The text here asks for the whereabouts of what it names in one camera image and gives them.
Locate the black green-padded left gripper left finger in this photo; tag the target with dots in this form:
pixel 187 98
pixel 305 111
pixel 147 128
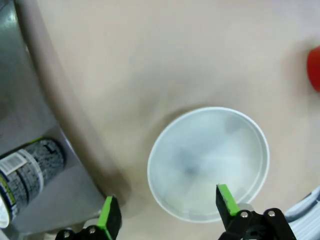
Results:
pixel 110 217

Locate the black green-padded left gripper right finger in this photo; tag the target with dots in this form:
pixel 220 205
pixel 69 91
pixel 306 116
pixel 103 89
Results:
pixel 228 202

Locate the small shallow white bowl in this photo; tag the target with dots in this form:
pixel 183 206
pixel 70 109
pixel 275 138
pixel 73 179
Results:
pixel 200 155

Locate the dark speckled label can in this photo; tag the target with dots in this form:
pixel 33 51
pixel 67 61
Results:
pixel 27 172

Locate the dark olive plastic tray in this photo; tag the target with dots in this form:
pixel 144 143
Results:
pixel 72 190

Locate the white ribbed object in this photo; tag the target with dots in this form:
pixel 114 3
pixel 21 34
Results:
pixel 306 220

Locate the red round object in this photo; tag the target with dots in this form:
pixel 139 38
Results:
pixel 314 70

